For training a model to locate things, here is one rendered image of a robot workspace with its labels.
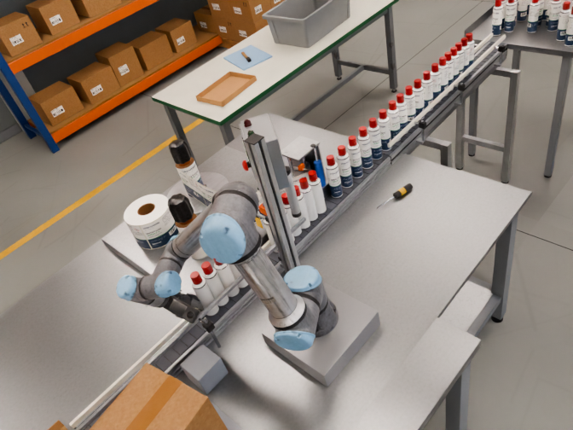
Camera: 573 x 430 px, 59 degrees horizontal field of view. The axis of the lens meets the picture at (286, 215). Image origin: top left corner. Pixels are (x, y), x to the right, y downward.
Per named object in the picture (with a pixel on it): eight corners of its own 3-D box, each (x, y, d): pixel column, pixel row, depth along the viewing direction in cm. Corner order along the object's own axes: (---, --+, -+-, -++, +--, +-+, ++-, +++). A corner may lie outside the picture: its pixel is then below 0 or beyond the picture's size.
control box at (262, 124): (280, 159, 177) (267, 112, 164) (290, 187, 164) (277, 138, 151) (251, 167, 176) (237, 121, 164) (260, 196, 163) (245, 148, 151)
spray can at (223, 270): (234, 284, 193) (217, 247, 179) (242, 291, 189) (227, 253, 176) (223, 293, 191) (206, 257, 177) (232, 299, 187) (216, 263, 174)
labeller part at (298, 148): (300, 136, 212) (299, 135, 211) (320, 143, 205) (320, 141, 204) (278, 154, 206) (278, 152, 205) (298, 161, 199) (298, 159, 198)
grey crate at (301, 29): (315, 11, 403) (310, -17, 388) (357, 15, 379) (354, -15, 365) (267, 45, 374) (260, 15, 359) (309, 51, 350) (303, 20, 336)
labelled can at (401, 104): (407, 128, 245) (404, 90, 231) (408, 134, 241) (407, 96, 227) (396, 130, 245) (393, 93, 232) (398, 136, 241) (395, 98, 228)
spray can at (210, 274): (223, 293, 191) (206, 257, 177) (232, 299, 187) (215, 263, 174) (212, 302, 188) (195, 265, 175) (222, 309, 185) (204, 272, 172)
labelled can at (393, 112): (393, 135, 243) (390, 97, 229) (402, 137, 240) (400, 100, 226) (387, 141, 240) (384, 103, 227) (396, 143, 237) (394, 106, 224)
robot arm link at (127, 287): (131, 296, 149) (112, 300, 153) (158, 304, 158) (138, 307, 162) (135, 270, 152) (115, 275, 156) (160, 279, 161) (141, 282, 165)
